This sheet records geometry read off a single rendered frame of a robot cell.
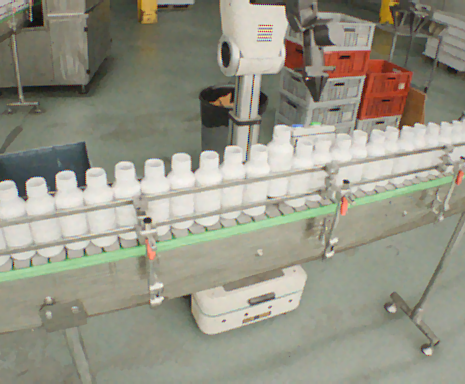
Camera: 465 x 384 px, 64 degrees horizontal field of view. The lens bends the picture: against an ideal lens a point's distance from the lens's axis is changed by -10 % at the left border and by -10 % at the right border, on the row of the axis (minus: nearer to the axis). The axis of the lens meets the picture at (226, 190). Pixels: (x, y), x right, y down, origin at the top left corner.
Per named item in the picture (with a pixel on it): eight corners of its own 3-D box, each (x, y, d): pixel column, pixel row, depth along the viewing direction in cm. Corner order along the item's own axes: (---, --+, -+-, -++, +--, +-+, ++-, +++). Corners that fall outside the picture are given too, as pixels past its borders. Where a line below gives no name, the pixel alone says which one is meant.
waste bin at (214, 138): (208, 202, 271) (214, 112, 236) (187, 168, 305) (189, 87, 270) (269, 190, 288) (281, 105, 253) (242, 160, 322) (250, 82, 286)
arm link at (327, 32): (305, 2, 106) (284, 16, 104) (333, -5, 96) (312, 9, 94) (323, 40, 111) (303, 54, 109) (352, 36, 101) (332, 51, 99)
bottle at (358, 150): (355, 183, 110) (369, 130, 101) (358, 195, 105) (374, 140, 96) (334, 181, 111) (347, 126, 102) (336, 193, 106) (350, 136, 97)
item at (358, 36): (317, 52, 282) (322, 22, 270) (283, 38, 311) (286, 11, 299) (371, 50, 310) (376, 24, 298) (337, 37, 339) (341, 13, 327)
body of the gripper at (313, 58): (336, 72, 109) (335, 46, 107) (306, 73, 105) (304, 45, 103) (322, 73, 115) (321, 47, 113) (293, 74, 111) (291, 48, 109)
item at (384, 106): (359, 120, 353) (364, 97, 341) (331, 103, 383) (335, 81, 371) (403, 115, 378) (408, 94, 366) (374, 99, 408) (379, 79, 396)
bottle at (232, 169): (232, 202, 99) (238, 141, 90) (246, 216, 95) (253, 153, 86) (210, 208, 96) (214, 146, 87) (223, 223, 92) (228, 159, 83)
